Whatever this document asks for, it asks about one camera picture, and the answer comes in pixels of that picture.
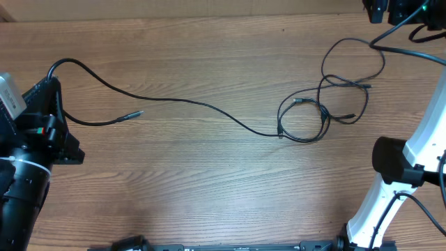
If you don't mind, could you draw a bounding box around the long black USB cable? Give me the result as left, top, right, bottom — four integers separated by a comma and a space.
46, 58, 331, 144

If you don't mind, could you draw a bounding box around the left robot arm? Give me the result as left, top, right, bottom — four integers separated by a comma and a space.
1, 77, 85, 250

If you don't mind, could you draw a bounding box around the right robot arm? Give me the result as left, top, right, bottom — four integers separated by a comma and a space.
332, 0, 445, 250

